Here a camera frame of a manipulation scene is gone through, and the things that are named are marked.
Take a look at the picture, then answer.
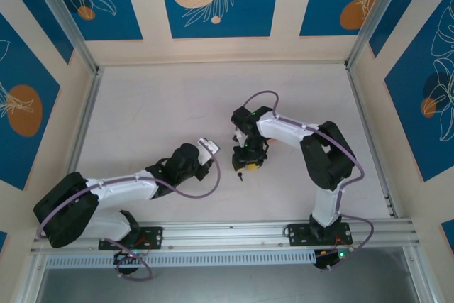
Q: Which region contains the grey metal sheet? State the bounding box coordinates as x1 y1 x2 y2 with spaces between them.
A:
35 266 426 303

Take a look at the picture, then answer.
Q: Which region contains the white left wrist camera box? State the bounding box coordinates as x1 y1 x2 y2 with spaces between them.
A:
196 136 220 166

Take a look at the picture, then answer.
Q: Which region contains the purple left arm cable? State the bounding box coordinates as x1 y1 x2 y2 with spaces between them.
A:
37 139 223 280

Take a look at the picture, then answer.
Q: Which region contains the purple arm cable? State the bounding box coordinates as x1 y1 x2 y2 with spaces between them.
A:
243 90 375 272
37 139 223 280

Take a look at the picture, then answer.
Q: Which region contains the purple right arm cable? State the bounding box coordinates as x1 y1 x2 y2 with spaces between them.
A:
243 90 375 272

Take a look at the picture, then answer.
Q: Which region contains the wide aluminium base rail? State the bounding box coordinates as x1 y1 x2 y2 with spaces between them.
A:
30 219 421 256

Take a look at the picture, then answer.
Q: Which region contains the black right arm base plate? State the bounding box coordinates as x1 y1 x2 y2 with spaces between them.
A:
286 223 354 247

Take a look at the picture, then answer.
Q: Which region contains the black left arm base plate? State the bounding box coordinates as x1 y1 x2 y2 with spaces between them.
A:
98 226 164 251

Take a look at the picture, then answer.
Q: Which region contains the grey slotted cable duct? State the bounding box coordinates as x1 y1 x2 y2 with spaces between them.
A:
45 250 316 268

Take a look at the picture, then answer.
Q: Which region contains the aluminium table side rail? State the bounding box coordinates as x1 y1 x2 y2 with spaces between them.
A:
65 67 106 176
345 63 402 219

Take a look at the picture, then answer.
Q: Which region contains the aluminium frame post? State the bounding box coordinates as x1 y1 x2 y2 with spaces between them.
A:
25 0 104 77
344 0 437 72

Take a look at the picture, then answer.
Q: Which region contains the aluminium lower frame rail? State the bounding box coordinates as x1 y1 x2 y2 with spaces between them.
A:
13 253 49 303
402 246 441 303

